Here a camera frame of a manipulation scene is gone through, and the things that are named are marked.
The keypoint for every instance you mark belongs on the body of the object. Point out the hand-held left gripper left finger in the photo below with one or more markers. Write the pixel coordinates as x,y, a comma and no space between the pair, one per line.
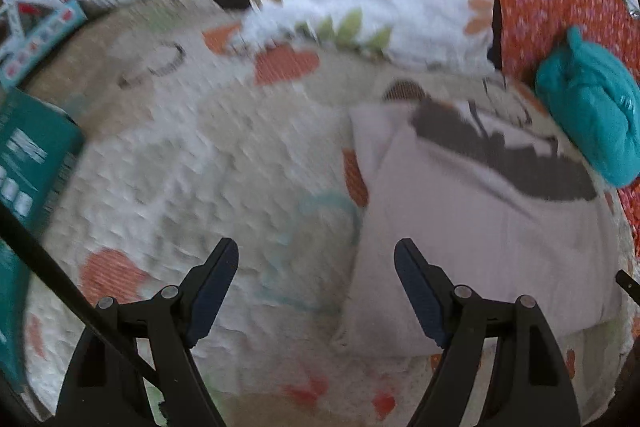
212,292

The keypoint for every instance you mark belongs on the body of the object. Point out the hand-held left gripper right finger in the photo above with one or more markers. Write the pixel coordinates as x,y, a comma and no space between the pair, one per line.
419,292

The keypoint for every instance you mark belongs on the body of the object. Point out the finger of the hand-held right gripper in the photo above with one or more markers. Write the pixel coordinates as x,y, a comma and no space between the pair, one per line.
628,285

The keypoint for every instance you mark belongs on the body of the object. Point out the pale pink shirt dark print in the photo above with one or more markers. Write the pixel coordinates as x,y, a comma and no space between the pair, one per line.
480,232

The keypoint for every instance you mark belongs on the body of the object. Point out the printed quilted blanket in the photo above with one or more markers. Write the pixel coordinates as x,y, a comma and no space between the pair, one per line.
200,147

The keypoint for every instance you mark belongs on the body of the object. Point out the teal cloth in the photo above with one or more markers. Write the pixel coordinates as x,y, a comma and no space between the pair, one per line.
590,107

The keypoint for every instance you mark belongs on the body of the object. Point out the teal cardboard box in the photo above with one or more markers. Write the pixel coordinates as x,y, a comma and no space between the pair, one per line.
25,187

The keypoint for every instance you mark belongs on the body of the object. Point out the red floral pillow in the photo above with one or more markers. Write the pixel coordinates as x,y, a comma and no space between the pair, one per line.
550,2

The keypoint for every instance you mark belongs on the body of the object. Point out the colourful printed flat box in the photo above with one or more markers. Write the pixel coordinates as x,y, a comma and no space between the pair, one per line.
35,42

